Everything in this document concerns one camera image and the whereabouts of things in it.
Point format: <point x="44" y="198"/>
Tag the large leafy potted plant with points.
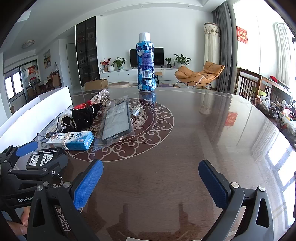
<point x="182" y="60"/>

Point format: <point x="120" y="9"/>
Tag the silver glitter bow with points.
<point x="98" y="96"/>

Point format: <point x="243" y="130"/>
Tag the covered standing air conditioner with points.
<point x="212" y="46"/>

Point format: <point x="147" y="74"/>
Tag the wooden dining table set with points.
<point x="54" y="81"/>

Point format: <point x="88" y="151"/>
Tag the white door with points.
<point x="71" y="64"/>

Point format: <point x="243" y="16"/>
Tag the round beige floor cushion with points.
<point x="119" y="84"/>

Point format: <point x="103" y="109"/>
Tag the framed landscape painting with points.
<point x="47" y="59"/>

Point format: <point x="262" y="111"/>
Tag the red door poster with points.
<point x="32" y="70"/>

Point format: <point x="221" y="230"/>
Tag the cardboard box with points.
<point x="96" y="83"/>

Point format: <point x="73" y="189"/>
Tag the white sheer curtain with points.
<point x="283" y="53"/>

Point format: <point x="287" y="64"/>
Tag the person's left hand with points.
<point x="22" y="216"/>

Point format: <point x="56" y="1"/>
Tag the blue camouflage bottle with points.
<point x="146" y="67"/>

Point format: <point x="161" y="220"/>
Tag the red wall decoration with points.
<point x="242" y="34"/>

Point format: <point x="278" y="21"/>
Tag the blue and white medicine box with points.
<point x="79" y="140"/>

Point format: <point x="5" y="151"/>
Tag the clear plastic hair clip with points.
<point x="106" y="100"/>

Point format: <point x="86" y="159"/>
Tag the large black velvet scrunchie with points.
<point x="83" y="118"/>

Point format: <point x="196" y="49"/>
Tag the wooden stool with metal legs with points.
<point x="159" y="74"/>

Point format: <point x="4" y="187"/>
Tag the brown patterned desktop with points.
<point x="161" y="162"/>

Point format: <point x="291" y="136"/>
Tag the red flower arrangement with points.
<point x="105" y="63"/>

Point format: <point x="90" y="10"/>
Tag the gold cosmetic tube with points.
<point x="136" y="112"/>

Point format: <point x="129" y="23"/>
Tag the grey curtain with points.
<point x="225" y="46"/>

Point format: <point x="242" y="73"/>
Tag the tall dark display cabinet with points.
<point x="87" y="51"/>

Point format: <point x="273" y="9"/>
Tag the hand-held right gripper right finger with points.
<point x="214" y="185"/>

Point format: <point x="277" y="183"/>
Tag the white television console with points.
<point x="120" y="75"/>

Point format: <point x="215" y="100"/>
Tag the black television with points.
<point x="159" y="56"/>

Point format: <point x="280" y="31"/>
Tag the small potted plant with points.
<point x="168" y="62"/>

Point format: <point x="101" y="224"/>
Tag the wooden slatted chair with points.
<point x="275" y="90"/>
<point x="246" y="83"/>

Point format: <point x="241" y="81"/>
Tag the round ceiling light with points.
<point x="28" y="44"/>

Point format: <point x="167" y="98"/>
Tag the pile of small toys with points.
<point x="277" y="111"/>

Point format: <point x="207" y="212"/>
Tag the phone case in clear bag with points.
<point x="115" y="122"/>

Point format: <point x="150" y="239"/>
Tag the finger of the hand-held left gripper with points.
<point x="26" y="148"/>
<point x="61" y="162"/>

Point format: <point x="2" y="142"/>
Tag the bushy green potted plant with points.
<point x="119" y="62"/>

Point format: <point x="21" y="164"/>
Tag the orange lounge chair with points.
<point x="198" y="76"/>

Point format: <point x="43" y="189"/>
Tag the round white vase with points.
<point x="111" y="68"/>

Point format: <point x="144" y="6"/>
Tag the white board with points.
<point x="34" y="115"/>

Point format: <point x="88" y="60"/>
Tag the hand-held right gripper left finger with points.
<point x="89" y="183"/>

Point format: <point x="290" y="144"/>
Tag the small black velvet scrunchie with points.
<point x="67" y="124"/>

